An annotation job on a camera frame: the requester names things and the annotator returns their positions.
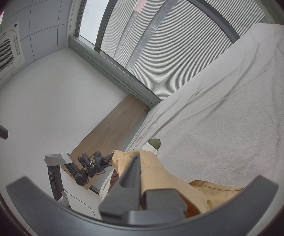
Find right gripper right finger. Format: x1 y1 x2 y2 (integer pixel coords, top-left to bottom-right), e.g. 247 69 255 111
142 189 188 218

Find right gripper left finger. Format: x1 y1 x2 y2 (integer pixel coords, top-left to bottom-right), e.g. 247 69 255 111
98 154 142 221

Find tan shorts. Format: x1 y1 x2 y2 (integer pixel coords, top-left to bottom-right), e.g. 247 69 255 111
111 149 243 218

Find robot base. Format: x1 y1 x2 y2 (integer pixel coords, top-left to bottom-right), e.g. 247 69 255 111
59 191 72 209

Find bed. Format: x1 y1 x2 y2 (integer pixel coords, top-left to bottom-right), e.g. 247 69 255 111
61 22 284 213

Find brown garment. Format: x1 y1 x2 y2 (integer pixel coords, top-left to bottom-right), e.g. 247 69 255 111
109 171 120 189

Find green garment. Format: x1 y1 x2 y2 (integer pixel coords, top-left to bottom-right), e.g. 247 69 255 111
148 138 162 149

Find white ceiling air conditioner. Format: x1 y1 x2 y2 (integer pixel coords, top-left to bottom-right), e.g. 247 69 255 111
0 21 25 93

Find window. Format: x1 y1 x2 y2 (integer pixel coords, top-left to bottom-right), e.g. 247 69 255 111
68 0 284 108

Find black cable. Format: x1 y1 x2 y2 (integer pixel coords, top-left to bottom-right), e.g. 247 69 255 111
64 189 97 218

